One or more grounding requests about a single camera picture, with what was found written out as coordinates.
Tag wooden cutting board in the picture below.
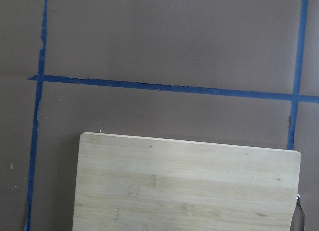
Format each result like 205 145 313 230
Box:
72 132 301 231

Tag metal cutting board handle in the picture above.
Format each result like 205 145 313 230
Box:
290 194 306 231

